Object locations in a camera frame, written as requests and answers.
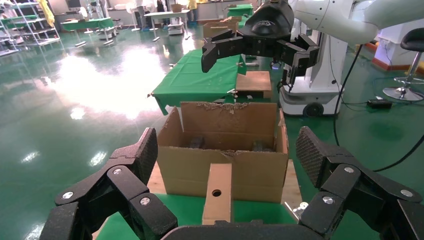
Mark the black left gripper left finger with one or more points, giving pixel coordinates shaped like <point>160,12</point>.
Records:
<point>132,185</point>

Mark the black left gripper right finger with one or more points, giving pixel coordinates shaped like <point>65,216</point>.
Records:
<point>348,192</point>

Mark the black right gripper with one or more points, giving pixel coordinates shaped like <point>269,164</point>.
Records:
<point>268,23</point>

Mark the long cardboard box with hole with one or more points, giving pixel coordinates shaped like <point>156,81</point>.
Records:
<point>218,175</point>

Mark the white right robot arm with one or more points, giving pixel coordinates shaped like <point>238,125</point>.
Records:
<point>331,20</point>

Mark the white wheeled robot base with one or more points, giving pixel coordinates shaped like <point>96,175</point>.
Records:
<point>318,79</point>

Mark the brown cardboard box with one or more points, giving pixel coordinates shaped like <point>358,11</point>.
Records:
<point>218,29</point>

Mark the large open cardboard carton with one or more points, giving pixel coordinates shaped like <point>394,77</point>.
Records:
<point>255,175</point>

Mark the green covered table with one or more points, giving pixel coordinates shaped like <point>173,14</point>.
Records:
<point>240,10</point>
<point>87,24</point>

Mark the silver binder clip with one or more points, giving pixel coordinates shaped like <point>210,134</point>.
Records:
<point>232,92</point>
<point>299,208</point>

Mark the black foam insert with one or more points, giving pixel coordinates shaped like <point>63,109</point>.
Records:
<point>196,142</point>
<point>258,146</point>

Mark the white wheeled cart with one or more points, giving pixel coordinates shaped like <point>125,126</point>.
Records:
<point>175,28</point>

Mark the black power adapter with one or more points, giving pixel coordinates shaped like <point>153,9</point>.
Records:
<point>379,103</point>

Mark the white table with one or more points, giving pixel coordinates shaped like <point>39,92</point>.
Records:
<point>167,14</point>

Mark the white platform with orange base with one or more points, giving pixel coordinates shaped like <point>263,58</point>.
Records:
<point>391,49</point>

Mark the black bar stool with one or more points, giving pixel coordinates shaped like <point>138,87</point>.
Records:
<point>414,39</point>

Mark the white metal shelf rack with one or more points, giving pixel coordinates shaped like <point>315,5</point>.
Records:
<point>30,30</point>

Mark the yellow garment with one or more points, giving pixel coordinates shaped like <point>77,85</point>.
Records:
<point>46,11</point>

